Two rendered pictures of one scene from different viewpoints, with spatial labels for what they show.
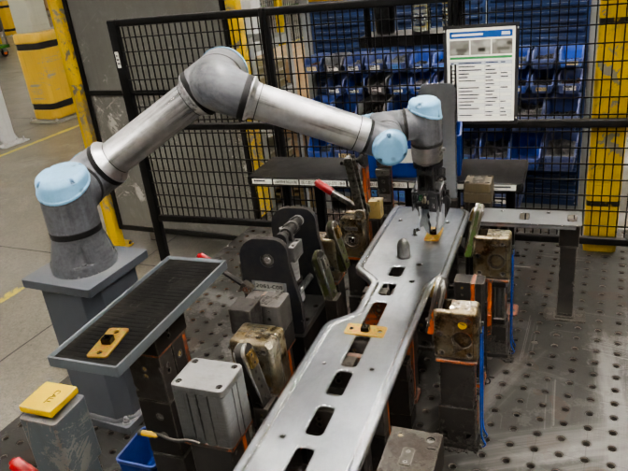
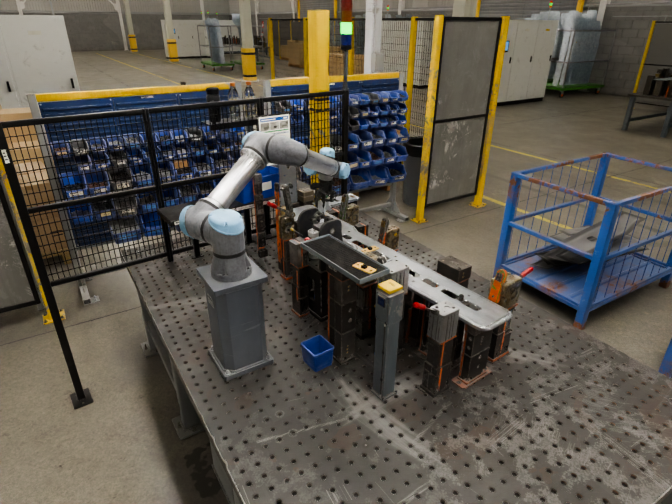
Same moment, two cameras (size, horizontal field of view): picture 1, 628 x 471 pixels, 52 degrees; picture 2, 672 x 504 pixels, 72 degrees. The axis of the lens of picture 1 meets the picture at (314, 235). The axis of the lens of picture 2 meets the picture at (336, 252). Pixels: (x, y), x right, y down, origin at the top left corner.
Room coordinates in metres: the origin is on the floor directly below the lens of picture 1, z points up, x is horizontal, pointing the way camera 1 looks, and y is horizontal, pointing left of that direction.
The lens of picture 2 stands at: (0.28, 1.66, 1.94)
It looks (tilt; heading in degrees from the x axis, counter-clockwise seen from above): 26 degrees down; 300
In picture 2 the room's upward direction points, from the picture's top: straight up
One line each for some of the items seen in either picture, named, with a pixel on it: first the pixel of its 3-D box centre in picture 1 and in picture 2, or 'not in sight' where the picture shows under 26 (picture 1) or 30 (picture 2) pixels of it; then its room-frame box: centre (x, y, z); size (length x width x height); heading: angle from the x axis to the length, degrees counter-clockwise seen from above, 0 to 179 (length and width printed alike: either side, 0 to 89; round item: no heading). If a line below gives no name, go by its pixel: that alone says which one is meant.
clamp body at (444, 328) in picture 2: not in sight; (439, 349); (0.63, 0.30, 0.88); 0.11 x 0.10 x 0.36; 67
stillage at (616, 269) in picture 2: not in sight; (594, 232); (0.22, -2.24, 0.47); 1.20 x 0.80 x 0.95; 62
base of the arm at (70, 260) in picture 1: (79, 245); (230, 260); (1.38, 0.54, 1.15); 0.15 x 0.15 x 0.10
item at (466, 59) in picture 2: not in sight; (460, 122); (1.66, -3.26, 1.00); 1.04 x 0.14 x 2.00; 63
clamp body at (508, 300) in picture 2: not in sight; (498, 316); (0.50, -0.02, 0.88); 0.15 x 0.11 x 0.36; 67
